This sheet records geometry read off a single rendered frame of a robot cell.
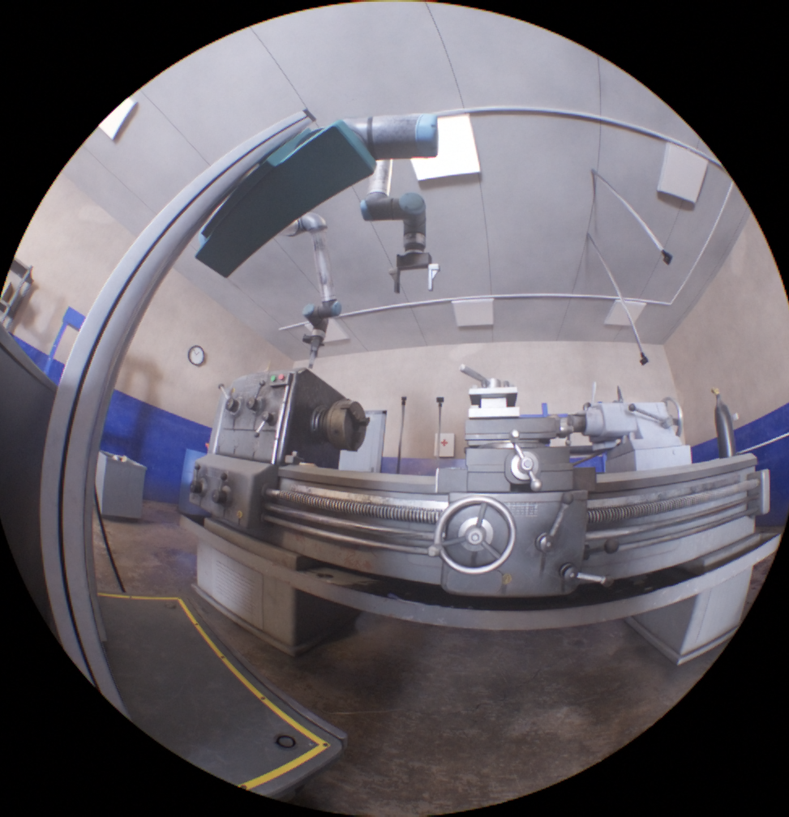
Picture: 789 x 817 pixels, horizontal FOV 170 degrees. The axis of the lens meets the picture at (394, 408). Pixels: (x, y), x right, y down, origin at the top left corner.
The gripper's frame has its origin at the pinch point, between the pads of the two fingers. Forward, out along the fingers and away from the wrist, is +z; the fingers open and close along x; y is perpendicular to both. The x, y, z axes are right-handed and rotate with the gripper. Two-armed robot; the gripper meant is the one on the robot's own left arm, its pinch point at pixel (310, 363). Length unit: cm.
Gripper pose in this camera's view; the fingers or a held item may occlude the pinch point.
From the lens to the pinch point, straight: 161.6
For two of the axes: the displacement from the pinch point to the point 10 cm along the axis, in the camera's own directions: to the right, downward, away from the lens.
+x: -3.5, 2.6, 9.0
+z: -0.9, 9.5, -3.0
